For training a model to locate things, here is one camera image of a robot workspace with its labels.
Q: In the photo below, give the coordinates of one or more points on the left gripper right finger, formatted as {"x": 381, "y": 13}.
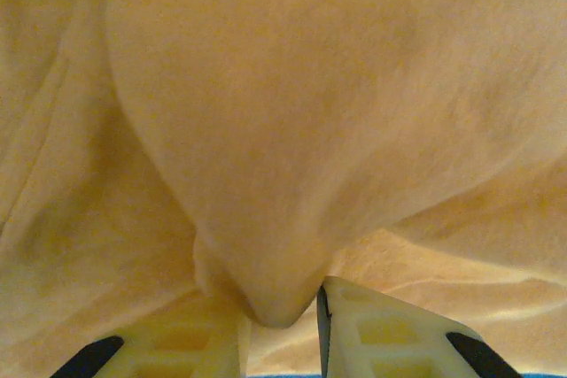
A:
{"x": 390, "y": 338}

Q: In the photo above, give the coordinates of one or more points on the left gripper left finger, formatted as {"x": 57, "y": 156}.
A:
{"x": 177, "y": 342}

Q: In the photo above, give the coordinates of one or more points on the orange t-shirt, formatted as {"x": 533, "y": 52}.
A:
{"x": 283, "y": 86}

